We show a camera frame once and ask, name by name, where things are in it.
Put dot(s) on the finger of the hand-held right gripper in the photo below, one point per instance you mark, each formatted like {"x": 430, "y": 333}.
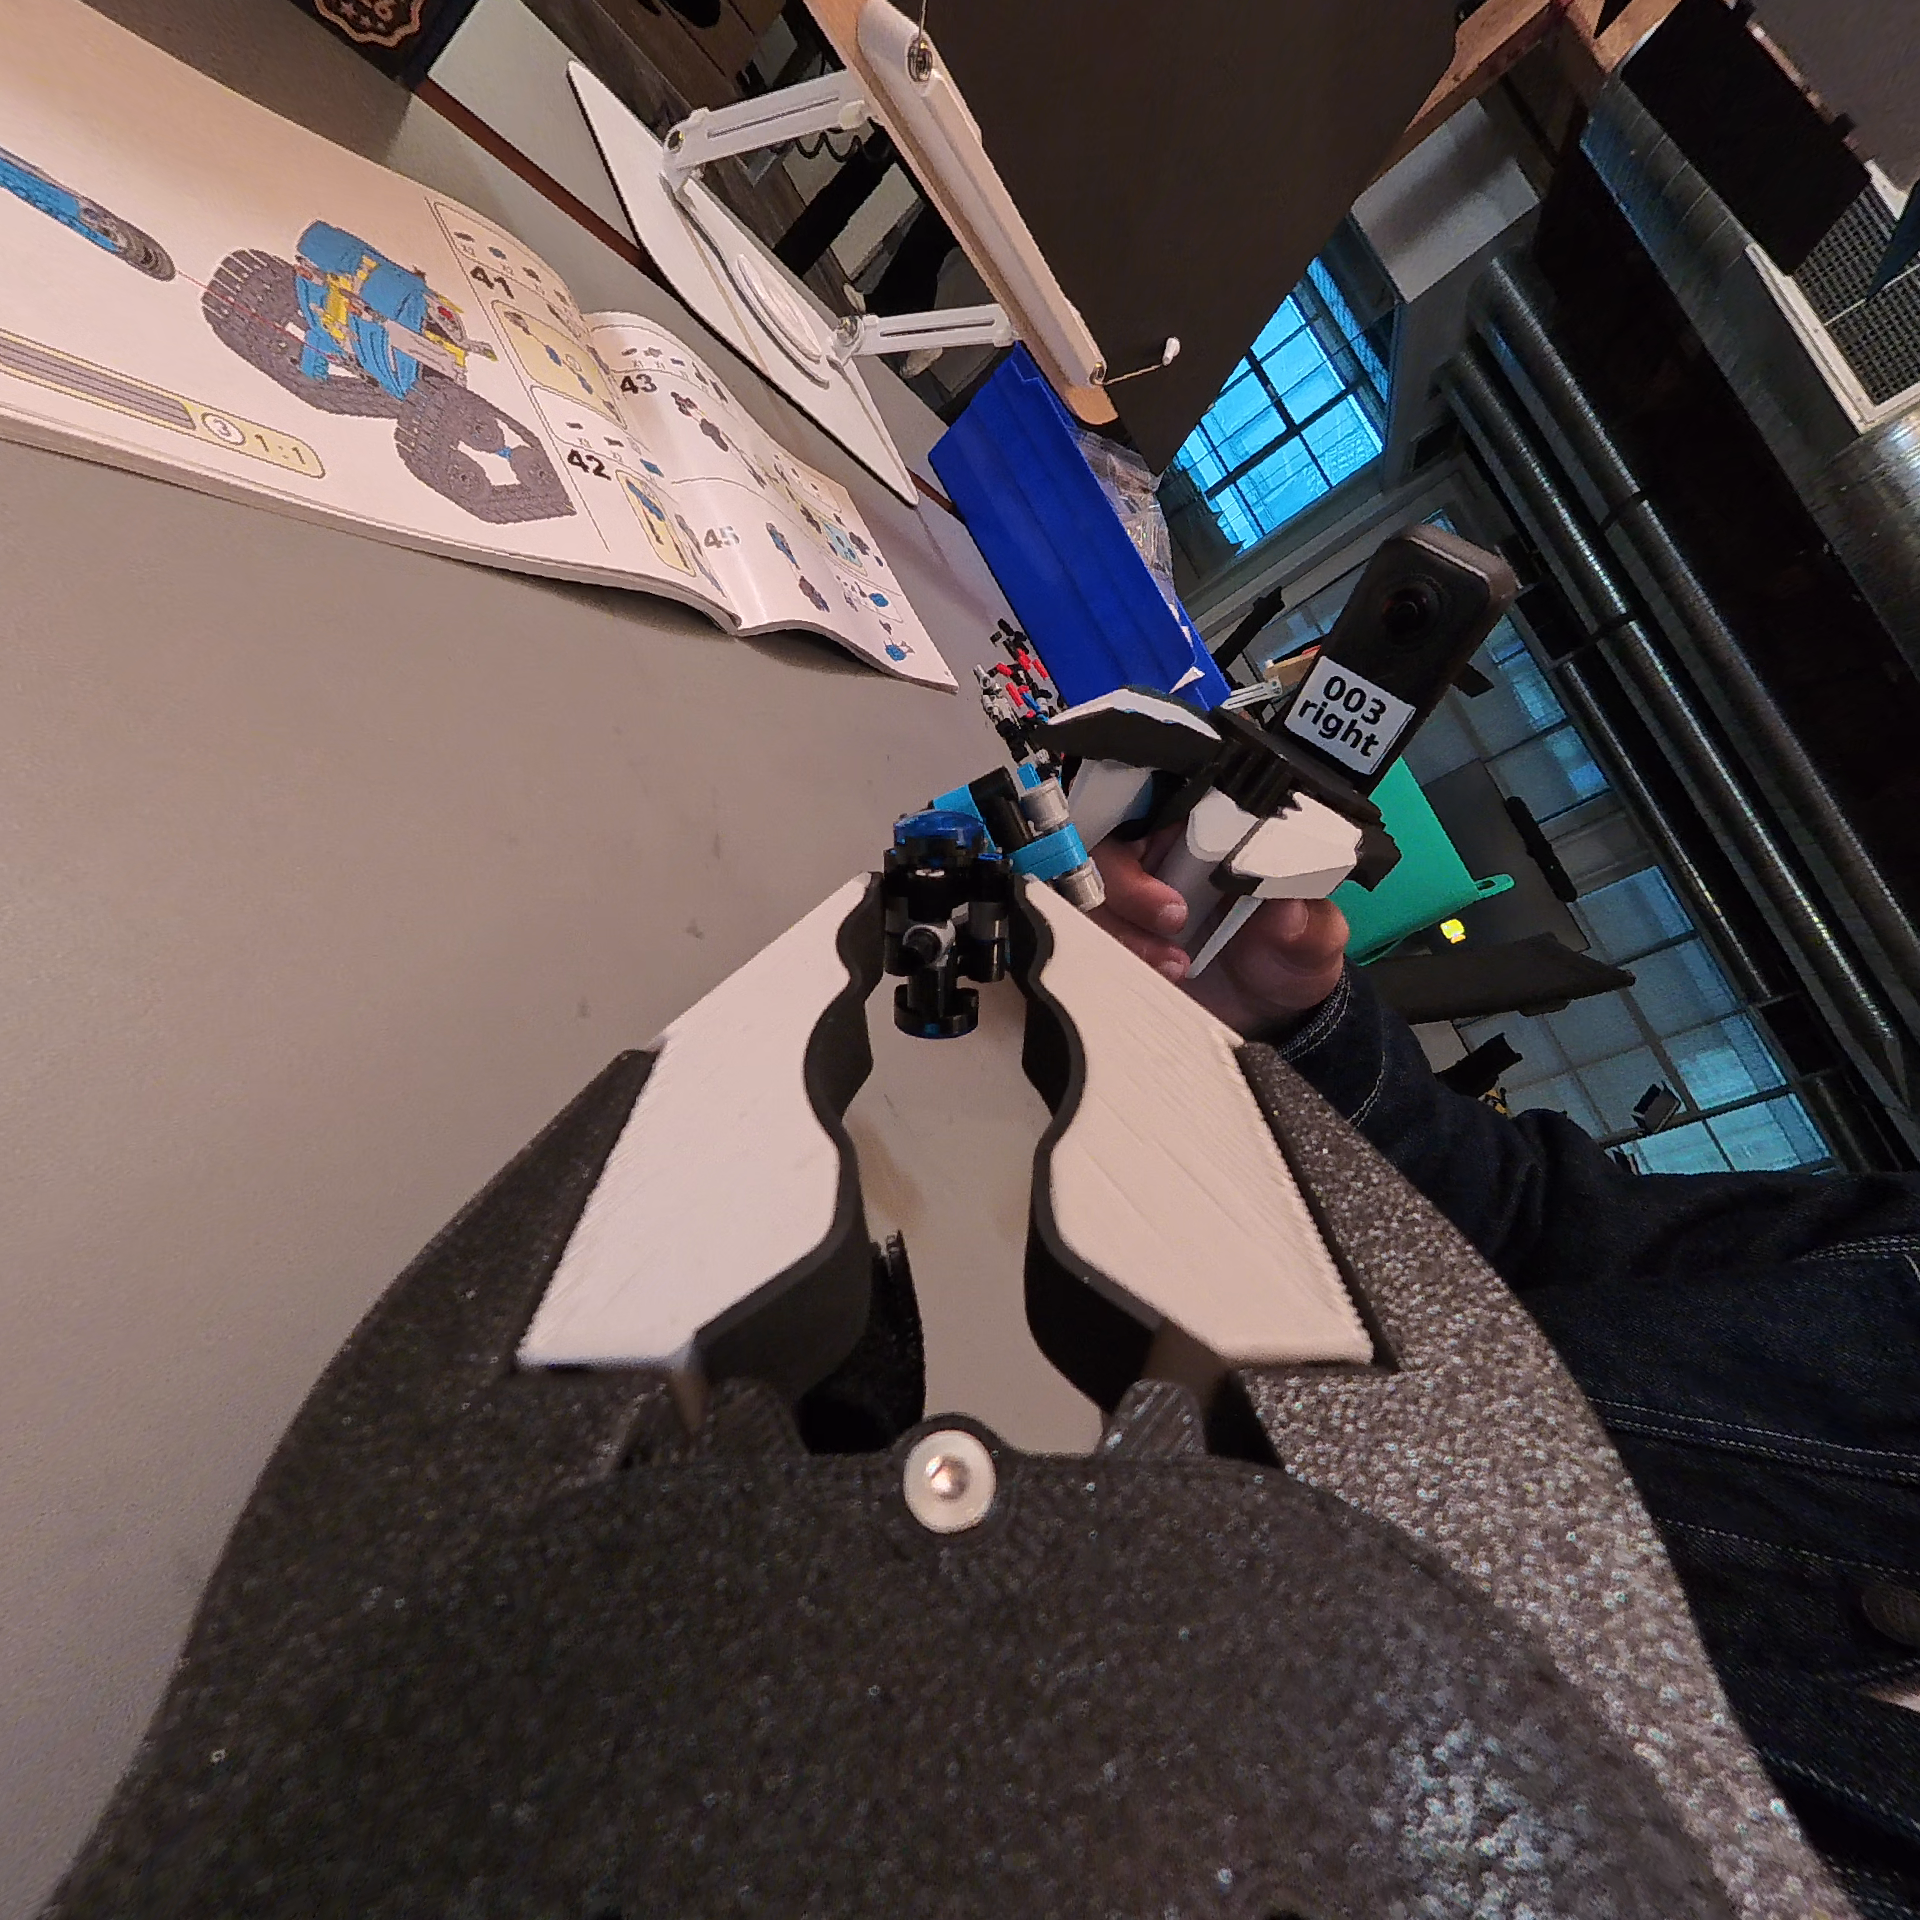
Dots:
{"x": 1298, "y": 861}
{"x": 1120, "y": 803}

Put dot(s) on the pile of small brick parts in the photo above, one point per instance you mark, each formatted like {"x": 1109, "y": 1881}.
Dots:
{"x": 1014, "y": 691}

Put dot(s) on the wood-edged dark board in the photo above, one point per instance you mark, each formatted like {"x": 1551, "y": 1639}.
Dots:
{"x": 1200, "y": 178}

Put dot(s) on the open instruction booklet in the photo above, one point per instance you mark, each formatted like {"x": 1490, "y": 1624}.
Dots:
{"x": 376, "y": 374}

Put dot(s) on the clear bags in bin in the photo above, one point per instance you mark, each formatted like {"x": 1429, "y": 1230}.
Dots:
{"x": 1127, "y": 479}

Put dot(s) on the black brick assembly blue wheels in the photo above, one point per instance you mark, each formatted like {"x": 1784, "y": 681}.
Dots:
{"x": 939, "y": 931}

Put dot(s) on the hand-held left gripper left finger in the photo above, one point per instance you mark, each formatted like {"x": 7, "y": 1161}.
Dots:
{"x": 705, "y": 1184}

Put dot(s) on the white stand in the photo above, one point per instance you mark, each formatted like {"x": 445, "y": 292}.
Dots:
{"x": 721, "y": 226}

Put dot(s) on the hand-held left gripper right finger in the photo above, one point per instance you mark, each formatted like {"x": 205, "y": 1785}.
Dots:
{"x": 1200, "y": 1184}

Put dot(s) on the green plastic box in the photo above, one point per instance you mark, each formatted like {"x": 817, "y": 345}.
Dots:
{"x": 1409, "y": 887}

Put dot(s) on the paned window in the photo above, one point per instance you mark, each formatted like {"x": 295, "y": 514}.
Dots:
{"x": 1290, "y": 389}

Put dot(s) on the person's right forearm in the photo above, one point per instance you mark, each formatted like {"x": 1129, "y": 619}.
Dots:
{"x": 1501, "y": 1140}

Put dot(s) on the person's right hand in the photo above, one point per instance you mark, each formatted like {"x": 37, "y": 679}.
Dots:
{"x": 1283, "y": 966}

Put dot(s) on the person's denim clothing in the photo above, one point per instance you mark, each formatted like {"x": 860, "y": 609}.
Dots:
{"x": 1801, "y": 1499}

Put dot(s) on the blue plastic bin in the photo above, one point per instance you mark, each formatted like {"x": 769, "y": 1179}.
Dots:
{"x": 1051, "y": 523}

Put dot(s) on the blue beam brick assembly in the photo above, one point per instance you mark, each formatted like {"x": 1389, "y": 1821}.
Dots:
{"x": 1051, "y": 847}

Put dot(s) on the dark toy box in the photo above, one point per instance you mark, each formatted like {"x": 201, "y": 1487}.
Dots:
{"x": 376, "y": 15}

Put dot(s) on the silver ventilation duct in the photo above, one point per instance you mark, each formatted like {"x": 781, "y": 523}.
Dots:
{"x": 1649, "y": 599}

